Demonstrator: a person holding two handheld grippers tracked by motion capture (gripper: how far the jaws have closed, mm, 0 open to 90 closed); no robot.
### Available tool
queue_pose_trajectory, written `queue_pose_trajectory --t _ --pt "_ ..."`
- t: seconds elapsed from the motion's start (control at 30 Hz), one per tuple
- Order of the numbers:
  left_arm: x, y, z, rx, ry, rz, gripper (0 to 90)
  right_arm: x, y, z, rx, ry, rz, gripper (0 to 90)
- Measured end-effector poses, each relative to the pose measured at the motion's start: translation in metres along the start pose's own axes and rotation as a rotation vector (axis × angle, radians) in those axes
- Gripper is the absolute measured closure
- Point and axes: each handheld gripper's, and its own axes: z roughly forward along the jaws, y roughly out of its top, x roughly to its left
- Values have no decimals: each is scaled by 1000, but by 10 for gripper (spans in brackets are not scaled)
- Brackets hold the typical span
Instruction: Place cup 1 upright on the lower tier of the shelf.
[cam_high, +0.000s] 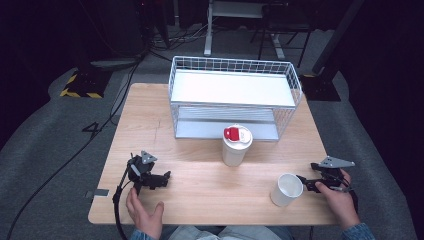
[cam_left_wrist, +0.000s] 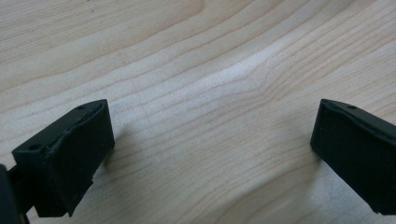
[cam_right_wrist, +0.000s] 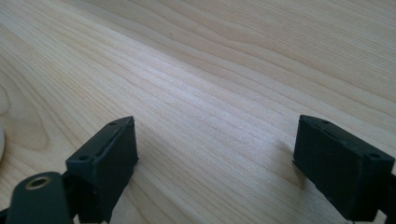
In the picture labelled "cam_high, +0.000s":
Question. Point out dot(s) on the person's left hand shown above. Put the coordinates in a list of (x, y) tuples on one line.
[(145, 215)]

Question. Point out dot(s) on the grey tape strip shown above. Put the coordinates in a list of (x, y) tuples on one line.
[(101, 192)]

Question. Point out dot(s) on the person's legs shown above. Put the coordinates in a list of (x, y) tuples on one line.
[(230, 234)]

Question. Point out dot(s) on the black slanted post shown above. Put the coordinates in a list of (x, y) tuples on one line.
[(336, 36)]

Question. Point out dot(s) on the white tumbler with red lid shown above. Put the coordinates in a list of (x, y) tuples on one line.
[(235, 148)]

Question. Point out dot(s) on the white metal desk frame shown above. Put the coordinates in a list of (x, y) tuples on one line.
[(233, 10)]

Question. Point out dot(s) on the black yellow striped base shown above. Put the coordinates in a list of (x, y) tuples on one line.
[(86, 85)]

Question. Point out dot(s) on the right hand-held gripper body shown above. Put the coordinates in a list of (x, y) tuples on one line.
[(335, 162)]

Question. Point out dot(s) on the white cup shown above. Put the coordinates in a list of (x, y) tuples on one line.
[(286, 191)]

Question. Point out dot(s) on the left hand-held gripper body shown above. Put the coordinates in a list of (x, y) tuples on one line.
[(136, 170)]

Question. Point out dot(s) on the black chair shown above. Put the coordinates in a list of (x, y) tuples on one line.
[(286, 23)]

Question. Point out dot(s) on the grey flat stand base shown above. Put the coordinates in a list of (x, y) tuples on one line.
[(115, 63)]

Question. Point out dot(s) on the person's right hand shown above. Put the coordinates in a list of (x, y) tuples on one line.
[(340, 206)]

